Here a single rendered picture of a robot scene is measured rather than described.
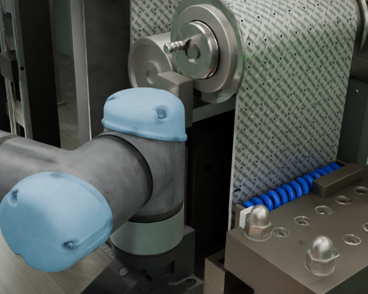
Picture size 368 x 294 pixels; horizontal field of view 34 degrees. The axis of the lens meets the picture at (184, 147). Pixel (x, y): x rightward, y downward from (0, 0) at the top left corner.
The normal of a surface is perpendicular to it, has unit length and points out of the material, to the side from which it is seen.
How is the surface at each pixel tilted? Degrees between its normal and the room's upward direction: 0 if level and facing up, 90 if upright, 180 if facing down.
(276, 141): 90
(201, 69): 90
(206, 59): 90
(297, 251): 0
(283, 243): 0
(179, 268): 90
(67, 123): 0
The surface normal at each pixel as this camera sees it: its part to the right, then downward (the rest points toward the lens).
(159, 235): 0.40, 0.42
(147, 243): 0.18, 0.46
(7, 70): -0.78, 0.27
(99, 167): 0.41, -0.69
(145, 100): 0.02, -0.89
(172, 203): 0.70, 0.34
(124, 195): 0.84, -0.05
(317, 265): -0.36, 0.42
